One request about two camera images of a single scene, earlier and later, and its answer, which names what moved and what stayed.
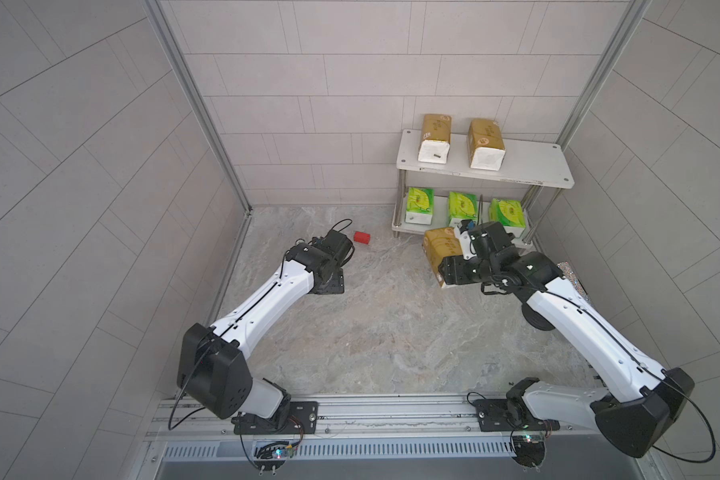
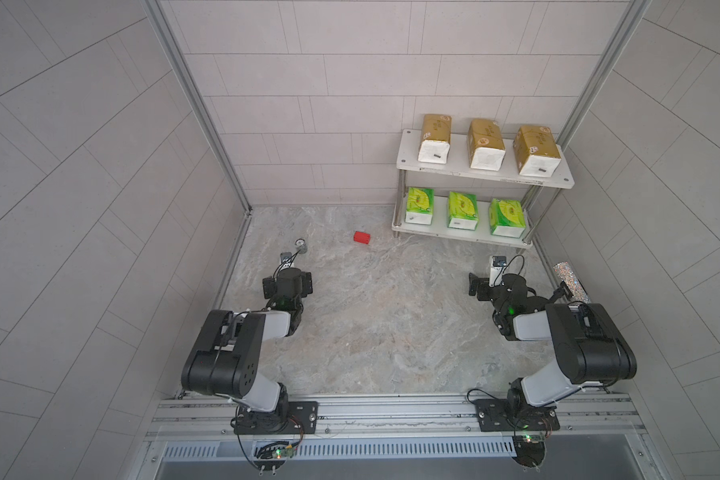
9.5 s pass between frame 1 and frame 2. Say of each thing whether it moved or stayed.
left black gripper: moved
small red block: stayed
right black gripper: moved
